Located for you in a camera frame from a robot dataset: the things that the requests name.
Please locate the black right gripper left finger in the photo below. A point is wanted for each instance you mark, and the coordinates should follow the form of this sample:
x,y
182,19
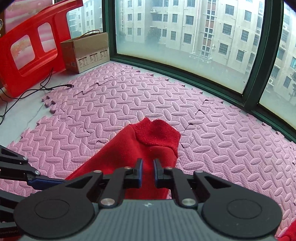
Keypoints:
x,y
114,185

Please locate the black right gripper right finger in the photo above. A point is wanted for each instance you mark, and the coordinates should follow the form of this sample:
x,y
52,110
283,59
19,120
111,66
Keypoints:
x,y
178,183

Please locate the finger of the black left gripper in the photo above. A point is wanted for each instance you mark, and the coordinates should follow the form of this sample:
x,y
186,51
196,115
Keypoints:
x,y
16,167
43,182

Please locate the red garment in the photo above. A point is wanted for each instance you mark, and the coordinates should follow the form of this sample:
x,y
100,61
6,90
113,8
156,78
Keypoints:
x,y
146,140

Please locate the pink foam puzzle mat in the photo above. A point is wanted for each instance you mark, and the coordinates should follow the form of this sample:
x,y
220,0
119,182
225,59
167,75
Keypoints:
x,y
60,130

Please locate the red plastic stool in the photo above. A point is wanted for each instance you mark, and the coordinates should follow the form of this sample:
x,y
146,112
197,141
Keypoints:
x,y
15,80

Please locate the brown cardboard box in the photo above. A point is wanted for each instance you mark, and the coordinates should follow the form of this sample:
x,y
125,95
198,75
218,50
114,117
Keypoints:
x,y
85,52

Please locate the pink patterned curtain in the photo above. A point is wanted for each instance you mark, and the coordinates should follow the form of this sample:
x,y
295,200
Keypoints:
x,y
17,13

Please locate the green window frame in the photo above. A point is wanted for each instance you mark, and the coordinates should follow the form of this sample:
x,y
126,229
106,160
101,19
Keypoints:
x,y
241,51

